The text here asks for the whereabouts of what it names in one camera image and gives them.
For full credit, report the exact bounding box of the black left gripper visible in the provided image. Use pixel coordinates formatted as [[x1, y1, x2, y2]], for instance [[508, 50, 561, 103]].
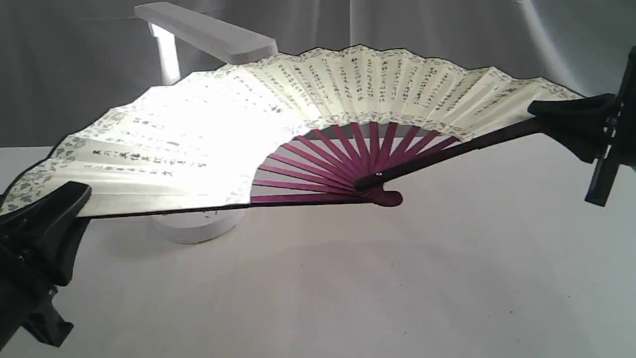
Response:
[[0, 181, 92, 348]]

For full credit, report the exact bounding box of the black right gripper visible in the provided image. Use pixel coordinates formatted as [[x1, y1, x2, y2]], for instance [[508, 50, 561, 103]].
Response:
[[527, 47, 636, 207]]

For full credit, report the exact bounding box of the folding paper fan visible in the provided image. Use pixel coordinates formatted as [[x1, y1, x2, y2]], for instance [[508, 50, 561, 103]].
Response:
[[1, 45, 581, 217]]

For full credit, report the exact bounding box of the white desk lamp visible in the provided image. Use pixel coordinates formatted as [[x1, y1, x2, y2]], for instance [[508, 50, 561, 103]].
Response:
[[134, 2, 279, 245]]

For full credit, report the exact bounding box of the grey backdrop curtain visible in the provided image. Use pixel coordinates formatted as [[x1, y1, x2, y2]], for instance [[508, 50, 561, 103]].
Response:
[[0, 0, 636, 147]]

